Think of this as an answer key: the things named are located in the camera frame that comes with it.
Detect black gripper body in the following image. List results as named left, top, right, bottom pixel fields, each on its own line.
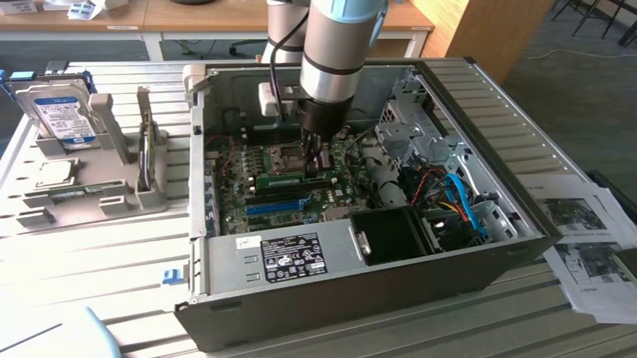
left=299, top=96, right=353, bottom=142

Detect green RAM stick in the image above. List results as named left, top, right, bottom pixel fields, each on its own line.
left=48, top=184, right=106, bottom=198
left=255, top=174, right=305, bottom=188

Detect black RAM slot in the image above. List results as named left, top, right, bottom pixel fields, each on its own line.
left=244, top=178, right=333, bottom=207

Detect CPU socket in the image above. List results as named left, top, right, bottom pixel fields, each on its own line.
left=267, top=144, right=308, bottom=173

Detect green motherboard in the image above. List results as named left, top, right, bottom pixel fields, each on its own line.
left=204, top=125, right=381, bottom=236

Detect blue expansion slot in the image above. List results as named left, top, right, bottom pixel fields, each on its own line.
left=244, top=198, right=307, bottom=216

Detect silver metal disk bay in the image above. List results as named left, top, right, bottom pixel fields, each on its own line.
left=372, top=66, right=526, bottom=242

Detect black fan shroud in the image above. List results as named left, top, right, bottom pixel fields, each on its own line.
left=349, top=206, right=430, bottom=266

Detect grey power supply with label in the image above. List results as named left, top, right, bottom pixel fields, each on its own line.
left=204, top=219, right=372, bottom=296

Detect upright graphics card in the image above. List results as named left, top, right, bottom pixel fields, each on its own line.
left=136, top=107, right=161, bottom=192

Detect wooden cabinet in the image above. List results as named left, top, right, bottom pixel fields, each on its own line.
left=408, top=0, right=556, bottom=86

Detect black open PC case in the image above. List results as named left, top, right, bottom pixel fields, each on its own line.
left=172, top=55, right=564, bottom=354

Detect grey parts rack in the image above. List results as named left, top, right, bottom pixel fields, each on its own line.
left=13, top=84, right=170, bottom=229

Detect silver CPU chip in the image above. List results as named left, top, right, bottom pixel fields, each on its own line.
left=29, top=159, right=81, bottom=192

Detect hard disk with blue label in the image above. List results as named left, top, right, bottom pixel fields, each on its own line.
left=13, top=82, right=98, bottom=151

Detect printed paper sheets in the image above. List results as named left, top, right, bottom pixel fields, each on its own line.
left=515, top=174, right=637, bottom=325

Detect black chair legs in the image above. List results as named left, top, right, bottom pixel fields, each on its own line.
left=548, top=0, right=637, bottom=48

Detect light blue chair back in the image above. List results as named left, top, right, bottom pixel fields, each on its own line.
left=0, top=306, right=122, bottom=358

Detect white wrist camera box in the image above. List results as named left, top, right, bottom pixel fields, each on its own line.
left=256, top=82, right=283, bottom=117

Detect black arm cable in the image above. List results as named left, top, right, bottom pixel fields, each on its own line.
left=268, top=10, right=312, bottom=121

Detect red thin wire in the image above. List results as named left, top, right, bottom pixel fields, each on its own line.
left=204, top=134, right=237, bottom=180

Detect red yellow black wire bundle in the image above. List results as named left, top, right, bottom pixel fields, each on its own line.
left=404, top=167, right=474, bottom=224

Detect blue flat wire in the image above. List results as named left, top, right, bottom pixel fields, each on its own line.
left=443, top=172, right=492, bottom=239

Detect wooden desk with white frame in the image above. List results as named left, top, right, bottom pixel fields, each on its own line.
left=0, top=0, right=435, bottom=63

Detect white floor cable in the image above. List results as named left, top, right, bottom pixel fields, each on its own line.
left=526, top=48, right=637, bottom=61

